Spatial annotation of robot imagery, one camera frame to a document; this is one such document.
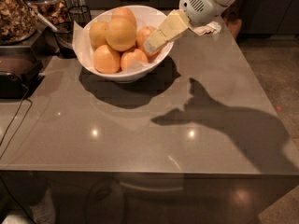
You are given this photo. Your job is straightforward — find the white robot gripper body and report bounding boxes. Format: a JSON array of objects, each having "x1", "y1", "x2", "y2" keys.
[{"x1": 179, "y1": 0, "x2": 229, "y2": 24}]

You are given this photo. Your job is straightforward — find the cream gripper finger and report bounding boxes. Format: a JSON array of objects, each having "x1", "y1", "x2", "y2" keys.
[{"x1": 143, "y1": 9, "x2": 190, "y2": 54}]

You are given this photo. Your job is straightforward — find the orange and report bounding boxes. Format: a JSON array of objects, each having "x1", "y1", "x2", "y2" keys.
[
  {"x1": 106, "y1": 18, "x2": 136, "y2": 51},
  {"x1": 136, "y1": 26, "x2": 160, "y2": 57},
  {"x1": 111, "y1": 7, "x2": 137, "y2": 27},
  {"x1": 121, "y1": 49, "x2": 148, "y2": 70},
  {"x1": 93, "y1": 45, "x2": 121, "y2": 74},
  {"x1": 89, "y1": 21, "x2": 107, "y2": 49}
]

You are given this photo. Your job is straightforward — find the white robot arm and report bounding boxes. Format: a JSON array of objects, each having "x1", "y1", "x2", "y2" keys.
[{"x1": 143, "y1": 0, "x2": 235, "y2": 53}]

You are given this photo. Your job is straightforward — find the white ceramic bowl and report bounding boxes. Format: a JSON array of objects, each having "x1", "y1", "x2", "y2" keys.
[{"x1": 75, "y1": 5, "x2": 177, "y2": 83}]

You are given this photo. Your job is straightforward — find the folded paper napkins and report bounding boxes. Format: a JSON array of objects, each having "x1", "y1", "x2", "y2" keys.
[{"x1": 189, "y1": 21, "x2": 222, "y2": 35}]

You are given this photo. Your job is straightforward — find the person standing in background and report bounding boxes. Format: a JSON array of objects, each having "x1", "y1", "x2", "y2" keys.
[{"x1": 221, "y1": 0, "x2": 242, "y2": 40}]

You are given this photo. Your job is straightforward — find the dark glass cup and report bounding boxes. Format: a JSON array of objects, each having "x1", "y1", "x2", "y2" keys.
[{"x1": 54, "y1": 21, "x2": 76, "y2": 59}]

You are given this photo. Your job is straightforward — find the large glass snack jar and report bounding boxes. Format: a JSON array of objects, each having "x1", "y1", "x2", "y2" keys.
[{"x1": 0, "y1": 0, "x2": 36, "y2": 45}]

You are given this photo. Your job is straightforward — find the black appliance on left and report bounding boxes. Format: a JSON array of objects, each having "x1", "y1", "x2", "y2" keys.
[{"x1": 0, "y1": 48, "x2": 43, "y2": 99}]

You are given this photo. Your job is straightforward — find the black wire cup holder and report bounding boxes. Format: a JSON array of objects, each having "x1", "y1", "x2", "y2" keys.
[{"x1": 68, "y1": 5, "x2": 92, "y2": 27}]

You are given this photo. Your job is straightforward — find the black power cable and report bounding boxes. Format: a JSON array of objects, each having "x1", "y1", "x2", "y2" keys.
[{"x1": 0, "y1": 84, "x2": 34, "y2": 161}]

